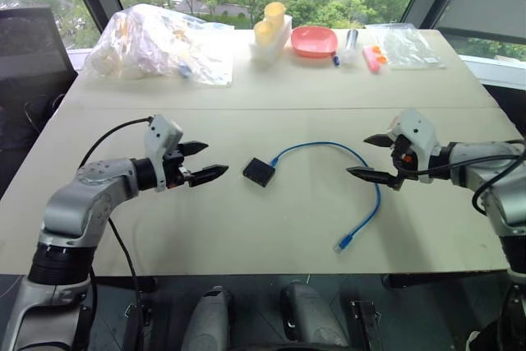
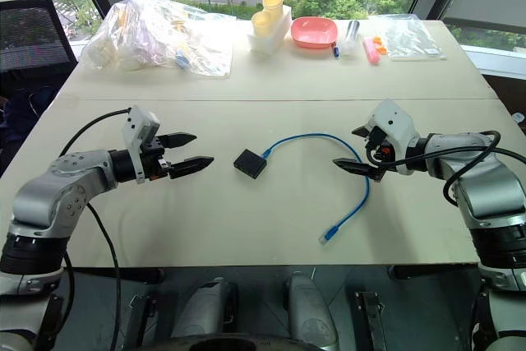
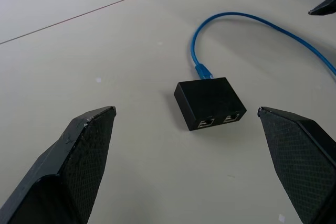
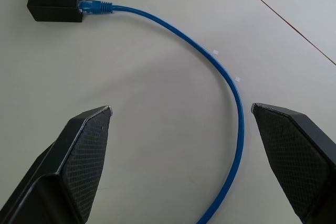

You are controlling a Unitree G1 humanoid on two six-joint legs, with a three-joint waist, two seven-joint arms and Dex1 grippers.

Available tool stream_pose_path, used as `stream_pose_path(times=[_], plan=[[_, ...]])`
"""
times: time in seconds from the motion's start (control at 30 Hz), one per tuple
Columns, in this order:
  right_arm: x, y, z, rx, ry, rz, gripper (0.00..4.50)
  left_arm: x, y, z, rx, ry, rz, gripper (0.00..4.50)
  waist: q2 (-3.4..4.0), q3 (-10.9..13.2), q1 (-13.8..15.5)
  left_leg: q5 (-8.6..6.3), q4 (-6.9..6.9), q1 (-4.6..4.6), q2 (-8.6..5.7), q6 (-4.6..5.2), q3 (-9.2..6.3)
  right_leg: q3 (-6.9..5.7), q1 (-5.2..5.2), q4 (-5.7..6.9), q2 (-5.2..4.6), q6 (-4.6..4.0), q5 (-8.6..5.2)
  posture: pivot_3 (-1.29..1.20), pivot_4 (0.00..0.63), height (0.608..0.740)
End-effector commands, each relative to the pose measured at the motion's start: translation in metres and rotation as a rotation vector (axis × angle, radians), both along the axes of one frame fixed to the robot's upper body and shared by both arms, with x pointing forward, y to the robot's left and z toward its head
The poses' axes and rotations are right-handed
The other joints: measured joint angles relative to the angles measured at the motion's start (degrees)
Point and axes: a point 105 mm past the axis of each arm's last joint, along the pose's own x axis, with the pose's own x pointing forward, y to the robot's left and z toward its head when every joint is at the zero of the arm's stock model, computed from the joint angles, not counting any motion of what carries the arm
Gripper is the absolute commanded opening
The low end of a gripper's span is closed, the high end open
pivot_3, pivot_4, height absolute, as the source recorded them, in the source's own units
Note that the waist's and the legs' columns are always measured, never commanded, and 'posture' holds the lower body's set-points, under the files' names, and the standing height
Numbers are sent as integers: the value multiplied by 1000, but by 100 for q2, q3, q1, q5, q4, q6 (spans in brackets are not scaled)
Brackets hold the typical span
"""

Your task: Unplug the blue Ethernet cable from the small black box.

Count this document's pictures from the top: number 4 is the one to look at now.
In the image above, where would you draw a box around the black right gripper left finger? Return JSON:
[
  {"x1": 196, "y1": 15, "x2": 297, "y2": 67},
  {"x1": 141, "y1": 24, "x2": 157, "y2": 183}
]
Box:
[{"x1": 0, "y1": 105, "x2": 113, "y2": 224}]

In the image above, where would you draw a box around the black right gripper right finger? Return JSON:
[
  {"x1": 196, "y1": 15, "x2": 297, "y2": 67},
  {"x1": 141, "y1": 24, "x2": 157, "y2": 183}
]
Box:
[{"x1": 250, "y1": 102, "x2": 336, "y2": 224}]

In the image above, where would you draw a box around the blue Ethernet cable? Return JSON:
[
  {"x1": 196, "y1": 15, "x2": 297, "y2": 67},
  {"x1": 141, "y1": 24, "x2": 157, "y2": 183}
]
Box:
[{"x1": 78, "y1": 0, "x2": 245, "y2": 224}]

